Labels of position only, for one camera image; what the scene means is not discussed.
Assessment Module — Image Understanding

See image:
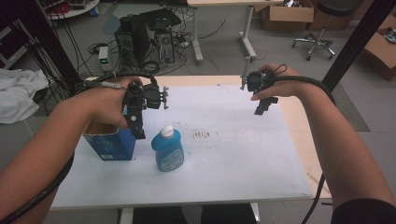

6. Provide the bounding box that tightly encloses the round white table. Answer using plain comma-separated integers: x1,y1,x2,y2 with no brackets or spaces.
46,0,101,21

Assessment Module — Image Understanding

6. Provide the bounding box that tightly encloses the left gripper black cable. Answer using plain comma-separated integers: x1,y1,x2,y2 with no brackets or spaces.
0,72,160,224

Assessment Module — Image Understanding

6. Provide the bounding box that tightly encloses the blue detergent bottle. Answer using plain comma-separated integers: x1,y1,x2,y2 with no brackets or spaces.
150,125,185,173

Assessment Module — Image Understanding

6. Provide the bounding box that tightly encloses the large brown cardboard box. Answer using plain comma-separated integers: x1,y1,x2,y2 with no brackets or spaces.
361,15,396,82

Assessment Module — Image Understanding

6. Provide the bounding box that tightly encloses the white power supply unit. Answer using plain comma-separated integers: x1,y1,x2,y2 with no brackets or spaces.
98,46,111,73

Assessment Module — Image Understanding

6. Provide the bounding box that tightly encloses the white paper table sheet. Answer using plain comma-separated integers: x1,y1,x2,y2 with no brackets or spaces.
50,83,313,209

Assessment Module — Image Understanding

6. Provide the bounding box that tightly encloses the white cloth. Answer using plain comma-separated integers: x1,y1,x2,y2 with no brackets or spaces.
0,68,50,125

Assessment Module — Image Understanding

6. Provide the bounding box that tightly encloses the person's left hand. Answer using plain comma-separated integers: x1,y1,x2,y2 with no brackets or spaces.
78,76,144,130

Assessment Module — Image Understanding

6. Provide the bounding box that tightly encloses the person's right hand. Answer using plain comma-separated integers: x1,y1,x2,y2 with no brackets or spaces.
250,63,312,102

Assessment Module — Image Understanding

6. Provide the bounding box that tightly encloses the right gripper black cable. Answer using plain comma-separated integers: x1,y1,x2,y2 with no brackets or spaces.
272,63,337,224

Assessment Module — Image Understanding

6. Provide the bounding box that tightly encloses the black office stool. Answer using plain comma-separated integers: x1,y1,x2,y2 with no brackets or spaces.
291,0,359,62

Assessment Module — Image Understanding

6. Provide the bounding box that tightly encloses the black flat monitor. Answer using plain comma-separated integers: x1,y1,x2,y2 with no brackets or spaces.
139,7,182,32

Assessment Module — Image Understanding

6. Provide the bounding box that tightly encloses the person's leg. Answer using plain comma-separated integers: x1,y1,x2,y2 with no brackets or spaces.
132,206,190,224
200,203,258,224

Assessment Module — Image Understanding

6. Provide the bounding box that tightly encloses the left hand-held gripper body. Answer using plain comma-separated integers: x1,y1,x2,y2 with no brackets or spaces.
123,81,171,111

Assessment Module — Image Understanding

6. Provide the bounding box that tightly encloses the white-legged desk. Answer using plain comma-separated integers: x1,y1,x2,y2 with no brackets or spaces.
186,0,285,66

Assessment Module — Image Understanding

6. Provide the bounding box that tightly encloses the person's left leg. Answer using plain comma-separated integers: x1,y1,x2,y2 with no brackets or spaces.
132,206,190,224

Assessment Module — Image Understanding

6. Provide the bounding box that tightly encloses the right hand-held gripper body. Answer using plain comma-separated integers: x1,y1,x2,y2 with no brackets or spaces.
240,56,277,94

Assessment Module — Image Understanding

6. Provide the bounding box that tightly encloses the black aluminium post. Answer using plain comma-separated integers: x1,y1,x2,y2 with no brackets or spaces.
321,0,395,92

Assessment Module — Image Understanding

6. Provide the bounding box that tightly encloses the white metal rack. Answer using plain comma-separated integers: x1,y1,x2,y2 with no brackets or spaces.
0,26,32,69

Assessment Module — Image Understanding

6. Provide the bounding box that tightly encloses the person's black sleeve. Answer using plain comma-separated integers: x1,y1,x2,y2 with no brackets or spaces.
330,198,396,224

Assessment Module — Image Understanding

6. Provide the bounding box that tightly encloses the person's right leg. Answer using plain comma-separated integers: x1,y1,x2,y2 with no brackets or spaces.
200,203,258,224

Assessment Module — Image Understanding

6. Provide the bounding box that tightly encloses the blue cardboard box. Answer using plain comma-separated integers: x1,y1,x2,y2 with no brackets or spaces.
82,105,137,161

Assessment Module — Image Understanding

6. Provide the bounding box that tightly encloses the grey floor mat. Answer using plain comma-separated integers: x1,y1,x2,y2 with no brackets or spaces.
334,82,372,133

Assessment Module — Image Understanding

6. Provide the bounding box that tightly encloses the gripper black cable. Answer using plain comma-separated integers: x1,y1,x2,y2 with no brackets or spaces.
272,63,337,224
0,72,160,224

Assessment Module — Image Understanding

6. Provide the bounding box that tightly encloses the black post with cables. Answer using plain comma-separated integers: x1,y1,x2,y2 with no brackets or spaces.
8,0,83,91

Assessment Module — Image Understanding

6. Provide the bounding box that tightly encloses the black computer tower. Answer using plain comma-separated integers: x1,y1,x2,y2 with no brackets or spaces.
114,15,150,68

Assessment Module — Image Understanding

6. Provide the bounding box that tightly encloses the grey computer tower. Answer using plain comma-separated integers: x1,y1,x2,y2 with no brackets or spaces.
155,31,176,65

